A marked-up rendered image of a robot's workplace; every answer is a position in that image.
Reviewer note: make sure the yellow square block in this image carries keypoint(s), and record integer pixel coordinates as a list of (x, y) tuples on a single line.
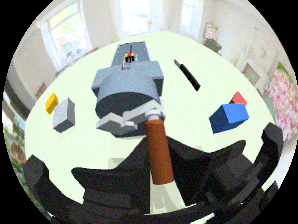
[(51, 103)]

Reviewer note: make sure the blue block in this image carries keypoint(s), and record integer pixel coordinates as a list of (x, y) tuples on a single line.
[(228, 116)]

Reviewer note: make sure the red rectangular block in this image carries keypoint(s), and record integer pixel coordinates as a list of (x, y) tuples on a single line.
[(237, 98)]

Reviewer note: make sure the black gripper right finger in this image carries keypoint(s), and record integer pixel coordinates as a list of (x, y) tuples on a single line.
[(192, 167)]

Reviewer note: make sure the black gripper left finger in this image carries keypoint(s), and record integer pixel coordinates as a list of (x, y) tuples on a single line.
[(131, 176)]

